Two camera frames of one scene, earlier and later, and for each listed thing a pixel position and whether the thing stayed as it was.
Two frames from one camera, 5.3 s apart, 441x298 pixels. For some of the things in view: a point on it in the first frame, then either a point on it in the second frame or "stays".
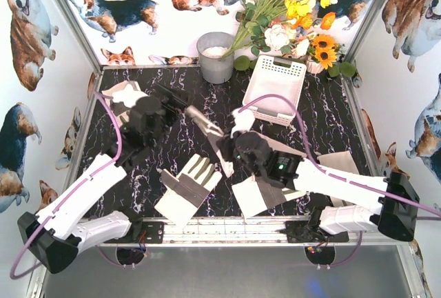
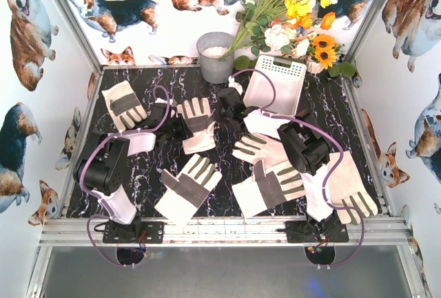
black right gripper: x=227 y=143 -> x=228 y=101
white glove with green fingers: x=212 y=131 -> x=200 y=124
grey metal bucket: x=211 y=47 stays
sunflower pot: x=322 y=53 stays
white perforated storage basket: x=275 y=75 stays
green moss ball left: x=242 y=63 stays
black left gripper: x=176 y=98 -> x=180 y=127
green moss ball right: x=346 y=69 stays
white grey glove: x=258 y=194 stays
